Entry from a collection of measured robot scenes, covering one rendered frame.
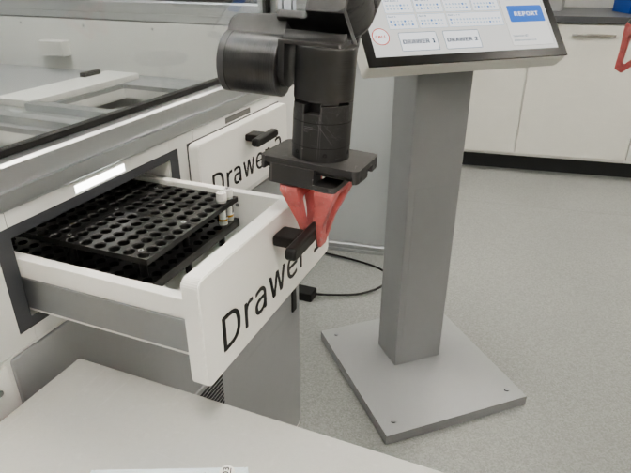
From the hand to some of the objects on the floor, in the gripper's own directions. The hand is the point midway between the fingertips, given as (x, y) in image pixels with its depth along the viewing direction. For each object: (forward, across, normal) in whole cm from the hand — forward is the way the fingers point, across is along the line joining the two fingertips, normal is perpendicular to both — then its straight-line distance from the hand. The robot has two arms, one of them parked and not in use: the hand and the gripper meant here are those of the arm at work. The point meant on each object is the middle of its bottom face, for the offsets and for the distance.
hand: (315, 236), depth 59 cm
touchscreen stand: (+88, -1, +94) cm, 129 cm away
